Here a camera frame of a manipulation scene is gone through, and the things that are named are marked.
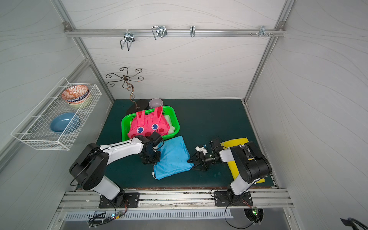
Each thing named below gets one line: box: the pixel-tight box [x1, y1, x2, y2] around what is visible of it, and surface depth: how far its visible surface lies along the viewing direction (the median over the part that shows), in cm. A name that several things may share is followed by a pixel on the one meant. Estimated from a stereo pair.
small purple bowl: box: [148, 97, 164, 109], surface depth 114 cm
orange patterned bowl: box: [61, 84, 89, 105], surface depth 73 cm
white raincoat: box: [164, 114, 176, 134], surface depth 100 cm
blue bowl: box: [50, 112, 81, 134], surface depth 66 cm
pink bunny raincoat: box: [127, 106, 171, 139], surface depth 100 cm
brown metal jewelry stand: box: [105, 67, 144, 110], surface depth 92 cm
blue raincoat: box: [153, 135, 196, 180], surface depth 87 cm
